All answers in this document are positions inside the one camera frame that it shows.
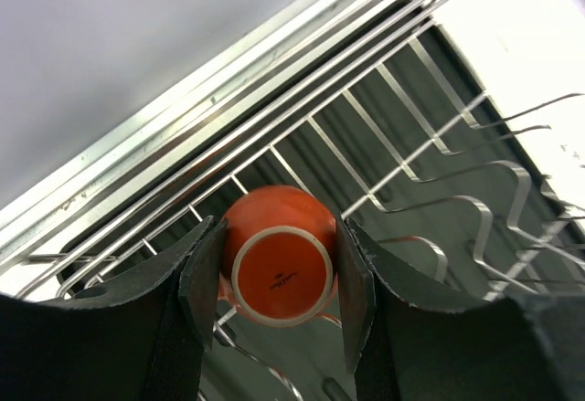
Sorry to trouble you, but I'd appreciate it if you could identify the aluminium left side rail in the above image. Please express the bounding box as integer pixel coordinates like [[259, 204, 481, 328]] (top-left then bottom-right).
[[1, 0, 391, 270]]

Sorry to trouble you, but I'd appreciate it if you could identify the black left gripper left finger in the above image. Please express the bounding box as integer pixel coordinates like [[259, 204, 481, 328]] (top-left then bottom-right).
[[1, 216, 227, 400]]

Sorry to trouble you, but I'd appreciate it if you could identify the orange mug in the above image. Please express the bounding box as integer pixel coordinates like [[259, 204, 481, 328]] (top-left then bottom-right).
[[218, 185, 337, 328]]

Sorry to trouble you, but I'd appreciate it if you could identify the black drip tray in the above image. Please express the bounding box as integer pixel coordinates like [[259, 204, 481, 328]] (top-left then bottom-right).
[[58, 0, 584, 400]]

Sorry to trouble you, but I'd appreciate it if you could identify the metal wire dish rack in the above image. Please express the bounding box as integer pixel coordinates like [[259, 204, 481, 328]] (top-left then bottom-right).
[[1, 0, 584, 400]]

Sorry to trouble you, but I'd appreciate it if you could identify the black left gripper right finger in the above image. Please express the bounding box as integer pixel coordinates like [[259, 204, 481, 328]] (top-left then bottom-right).
[[336, 219, 584, 400]]

